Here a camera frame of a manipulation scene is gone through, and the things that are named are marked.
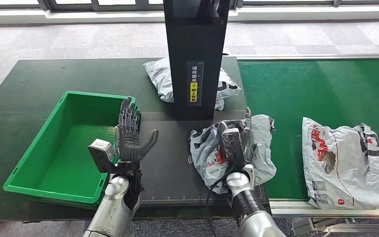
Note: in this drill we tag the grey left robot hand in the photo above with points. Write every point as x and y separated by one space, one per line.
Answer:
129 145

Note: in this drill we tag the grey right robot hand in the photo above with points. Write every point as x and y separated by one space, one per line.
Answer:
249 137

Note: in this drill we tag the white parcel with red print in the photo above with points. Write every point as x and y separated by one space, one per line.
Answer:
206 150

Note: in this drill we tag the white red parcel with hole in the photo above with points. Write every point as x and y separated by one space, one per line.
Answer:
349 163

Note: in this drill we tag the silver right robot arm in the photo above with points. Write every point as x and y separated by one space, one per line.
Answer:
251 209

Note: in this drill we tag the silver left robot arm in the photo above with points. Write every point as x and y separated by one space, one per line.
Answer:
114 206

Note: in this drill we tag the black inbound scanner machine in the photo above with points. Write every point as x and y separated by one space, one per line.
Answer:
170 157

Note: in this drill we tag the green conveyor belt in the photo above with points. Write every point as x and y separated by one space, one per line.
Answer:
307 91

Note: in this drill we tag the white grey printed parcel bag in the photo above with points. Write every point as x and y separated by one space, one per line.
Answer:
160 77

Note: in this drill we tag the green plastic crate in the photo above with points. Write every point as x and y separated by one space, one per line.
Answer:
58 157

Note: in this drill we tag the black yellow instruction label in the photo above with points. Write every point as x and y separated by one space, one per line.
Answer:
194 83

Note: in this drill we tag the dark framed window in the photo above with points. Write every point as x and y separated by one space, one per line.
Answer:
78 5

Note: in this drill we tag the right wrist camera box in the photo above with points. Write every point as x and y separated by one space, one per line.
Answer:
232 147

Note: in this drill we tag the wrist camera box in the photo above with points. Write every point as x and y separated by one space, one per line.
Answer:
101 153
232 147

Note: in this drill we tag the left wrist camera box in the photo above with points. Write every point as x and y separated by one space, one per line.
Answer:
101 153

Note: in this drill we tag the aluminium conveyor frame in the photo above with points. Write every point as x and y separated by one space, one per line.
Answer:
307 209

